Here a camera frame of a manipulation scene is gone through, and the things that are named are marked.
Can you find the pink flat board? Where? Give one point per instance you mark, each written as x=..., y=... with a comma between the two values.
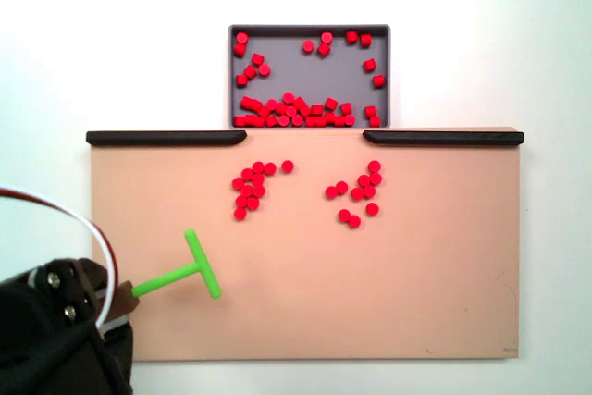
x=324, y=298

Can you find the black foam bumper strip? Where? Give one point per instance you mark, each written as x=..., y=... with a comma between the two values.
x=444, y=139
x=162, y=138

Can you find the green T-shaped pusher tool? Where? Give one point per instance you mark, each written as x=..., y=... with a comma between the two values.
x=176, y=277

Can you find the grey plastic tray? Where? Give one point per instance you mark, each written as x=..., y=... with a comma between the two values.
x=296, y=76

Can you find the red cylindrical granule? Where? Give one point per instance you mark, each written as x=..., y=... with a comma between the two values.
x=308, y=46
x=311, y=122
x=369, y=65
x=374, y=166
x=283, y=120
x=329, y=118
x=239, y=49
x=258, y=190
x=352, y=36
x=378, y=81
x=304, y=111
x=357, y=193
x=340, y=120
x=272, y=104
x=257, y=59
x=238, y=183
x=287, y=165
x=375, y=121
x=320, y=121
x=364, y=180
x=241, y=80
x=316, y=109
x=346, y=108
x=324, y=49
x=250, y=71
x=375, y=178
x=250, y=119
x=270, y=168
x=245, y=101
x=271, y=120
x=264, y=111
x=297, y=120
x=372, y=209
x=239, y=121
x=350, y=119
x=354, y=221
x=253, y=203
x=259, y=121
x=344, y=215
x=327, y=37
x=288, y=98
x=341, y=187
x=247, y=174
x=280, y=108
x=242, y=37
x=370, y=112
x=331, y=191
x=247, y=190
x=299, y=102
x=366, y=40
x=291, y=111
x=258, y=179
x=264, y=70
x=258, y=167
x=240, y=213
x=241, y=201
x=369, y=191
x=330, y=103
x=253, y=103

